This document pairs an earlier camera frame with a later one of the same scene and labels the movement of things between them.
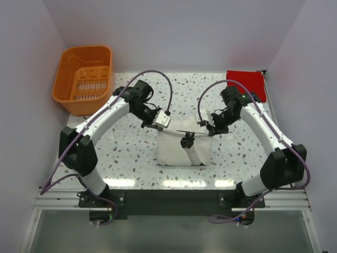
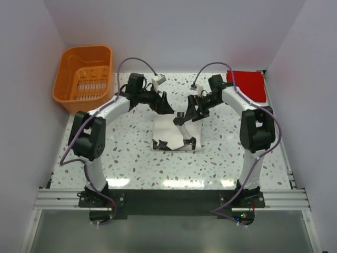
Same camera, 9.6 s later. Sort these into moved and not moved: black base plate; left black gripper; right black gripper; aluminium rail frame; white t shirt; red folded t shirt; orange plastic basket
Moved: left black gripper; right black gripper; white t shirt
Not moved: black base plate; aluminium rail frame; orange plastic basket; red folded t shirt
